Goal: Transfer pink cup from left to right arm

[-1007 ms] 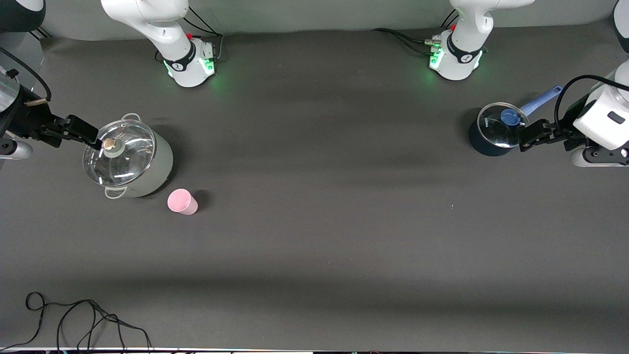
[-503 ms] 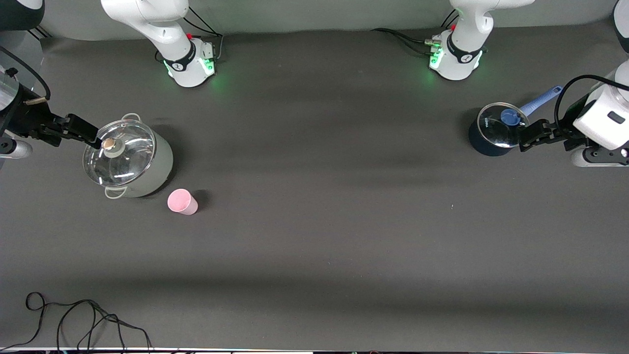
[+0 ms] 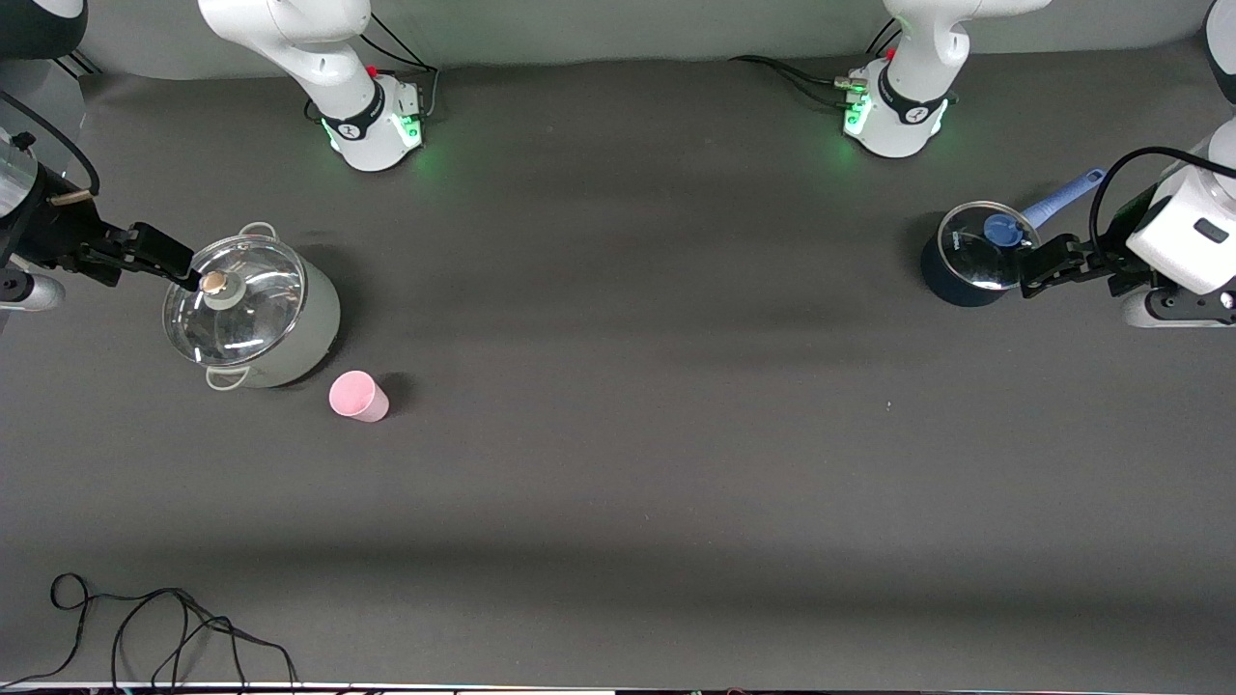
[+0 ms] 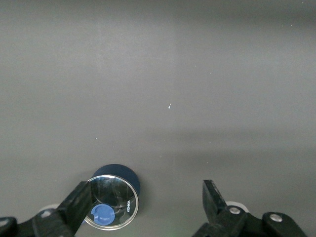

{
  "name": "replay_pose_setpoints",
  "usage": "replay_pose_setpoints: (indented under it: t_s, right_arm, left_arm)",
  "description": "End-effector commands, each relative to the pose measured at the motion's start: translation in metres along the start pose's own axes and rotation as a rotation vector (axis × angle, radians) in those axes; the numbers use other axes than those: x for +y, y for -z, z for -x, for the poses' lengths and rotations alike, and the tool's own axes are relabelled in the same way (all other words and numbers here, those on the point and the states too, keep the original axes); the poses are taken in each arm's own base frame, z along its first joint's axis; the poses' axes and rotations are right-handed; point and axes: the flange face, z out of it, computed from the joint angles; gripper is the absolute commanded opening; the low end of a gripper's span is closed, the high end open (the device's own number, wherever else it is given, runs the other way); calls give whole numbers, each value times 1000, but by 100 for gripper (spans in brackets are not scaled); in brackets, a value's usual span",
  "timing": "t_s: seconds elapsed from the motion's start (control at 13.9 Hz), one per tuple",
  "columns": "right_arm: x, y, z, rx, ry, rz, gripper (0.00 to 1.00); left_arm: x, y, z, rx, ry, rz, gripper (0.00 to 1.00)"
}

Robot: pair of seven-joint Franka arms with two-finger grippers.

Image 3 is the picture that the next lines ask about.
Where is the black arm base cable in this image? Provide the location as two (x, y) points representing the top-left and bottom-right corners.
(772, 66), (856, 107)
(304, 12), (440, 126)
(729, 55), (851, 90)

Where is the black right arm wrist cable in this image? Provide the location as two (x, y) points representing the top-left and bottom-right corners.
(0, 92), (101, 199)

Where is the glass lid blue knob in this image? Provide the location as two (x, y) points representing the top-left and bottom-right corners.
(938, 201), (1041, 292)

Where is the black arm wrist cable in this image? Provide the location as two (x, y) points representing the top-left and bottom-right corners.
(0, 92), (101, 199)
(1089, 146), (1236, 254)

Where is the dark blue saucepan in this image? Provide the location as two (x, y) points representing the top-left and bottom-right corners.
(919, 168), (1109, 308)

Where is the glass stockpot lid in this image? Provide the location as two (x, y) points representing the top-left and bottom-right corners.
(162, 235), (307, 368)

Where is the dark grey table mat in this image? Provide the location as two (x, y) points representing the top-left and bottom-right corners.
(0, 34), (1236, 691)

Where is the thin black loose cable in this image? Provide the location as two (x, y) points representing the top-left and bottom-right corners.
(0, 573), (298, 691)

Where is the black left arm wrist cable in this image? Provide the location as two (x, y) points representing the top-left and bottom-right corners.
(1089, 146), (1236, 254)

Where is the black left arm base cable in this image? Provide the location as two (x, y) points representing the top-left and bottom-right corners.
(729, 55), (851, 90)
(772, 66), (856, 107)

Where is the pale green stockpot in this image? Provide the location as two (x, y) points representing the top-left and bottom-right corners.
(162, 222), (341, 391)

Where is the pink plastic cup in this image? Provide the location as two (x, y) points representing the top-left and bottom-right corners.
(328, 370), (390, 423)

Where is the black right arm base cable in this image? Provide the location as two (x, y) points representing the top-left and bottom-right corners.
(304, 12), (440, 126)

